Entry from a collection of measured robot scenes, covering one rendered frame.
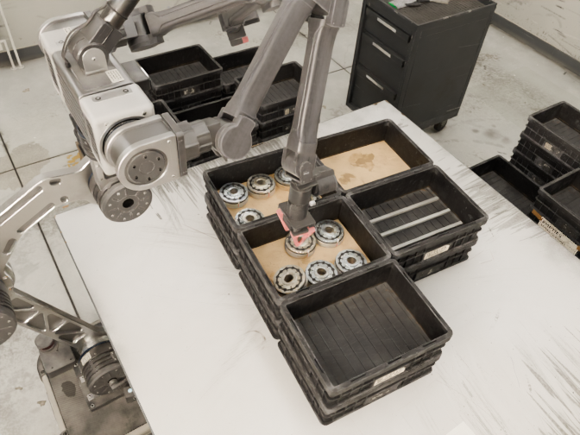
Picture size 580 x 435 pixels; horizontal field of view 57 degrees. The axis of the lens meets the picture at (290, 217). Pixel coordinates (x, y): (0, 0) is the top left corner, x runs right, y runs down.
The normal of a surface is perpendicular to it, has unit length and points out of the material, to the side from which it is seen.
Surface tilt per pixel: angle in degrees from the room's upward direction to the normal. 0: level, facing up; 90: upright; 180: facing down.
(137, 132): 0
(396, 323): 0
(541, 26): 90
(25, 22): 90
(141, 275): 0
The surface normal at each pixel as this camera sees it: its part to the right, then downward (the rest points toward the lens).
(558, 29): -0.84, 0.36
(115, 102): 0.07, -0.68
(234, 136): 0.52, 0.36
